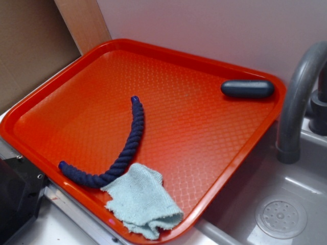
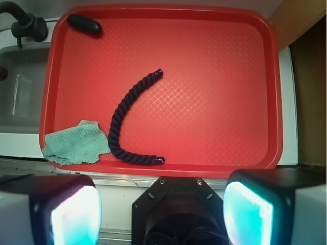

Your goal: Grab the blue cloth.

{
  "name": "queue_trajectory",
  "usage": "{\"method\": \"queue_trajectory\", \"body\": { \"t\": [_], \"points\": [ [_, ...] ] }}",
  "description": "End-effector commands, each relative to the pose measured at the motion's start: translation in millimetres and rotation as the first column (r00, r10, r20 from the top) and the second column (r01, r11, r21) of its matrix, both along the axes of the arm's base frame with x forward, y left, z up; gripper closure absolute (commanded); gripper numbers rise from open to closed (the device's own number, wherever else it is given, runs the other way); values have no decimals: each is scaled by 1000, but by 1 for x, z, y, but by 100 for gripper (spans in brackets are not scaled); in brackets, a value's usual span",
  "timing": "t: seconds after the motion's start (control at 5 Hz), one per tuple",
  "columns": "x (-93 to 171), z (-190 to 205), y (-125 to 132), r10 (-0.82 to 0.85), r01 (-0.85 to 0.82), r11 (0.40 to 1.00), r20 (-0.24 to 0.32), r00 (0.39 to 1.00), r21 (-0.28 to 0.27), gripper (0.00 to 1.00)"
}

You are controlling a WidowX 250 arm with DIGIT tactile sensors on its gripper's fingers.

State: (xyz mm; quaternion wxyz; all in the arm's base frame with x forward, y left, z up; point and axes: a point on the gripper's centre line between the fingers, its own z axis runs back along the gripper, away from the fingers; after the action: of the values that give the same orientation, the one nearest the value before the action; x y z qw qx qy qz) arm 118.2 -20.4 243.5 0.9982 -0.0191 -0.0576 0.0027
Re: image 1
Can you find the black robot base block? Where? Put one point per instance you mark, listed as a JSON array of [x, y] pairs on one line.
[[22, 189]]

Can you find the light blue cloth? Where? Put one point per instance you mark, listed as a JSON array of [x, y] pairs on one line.
[[140, 202]]

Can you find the orange plastic tray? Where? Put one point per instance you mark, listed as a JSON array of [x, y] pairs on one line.
[[194, 135]]

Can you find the dark blue oblong capsule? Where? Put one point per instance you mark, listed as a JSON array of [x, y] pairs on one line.
[[249, 89]]

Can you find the grey plastic sink basin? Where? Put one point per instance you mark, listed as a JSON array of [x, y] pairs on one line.
[[230, 218]]

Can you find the grey curved faucet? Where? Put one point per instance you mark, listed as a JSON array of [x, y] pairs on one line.
[[297, 102]]

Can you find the brown cardboard panel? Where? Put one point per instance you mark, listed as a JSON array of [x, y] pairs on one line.
[[39, 38]]

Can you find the round sink drain cover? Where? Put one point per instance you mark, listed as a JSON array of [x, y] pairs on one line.
[[281, 217]]

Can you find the dark faucet handle knob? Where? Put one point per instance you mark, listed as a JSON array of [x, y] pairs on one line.
[[318, 105]]

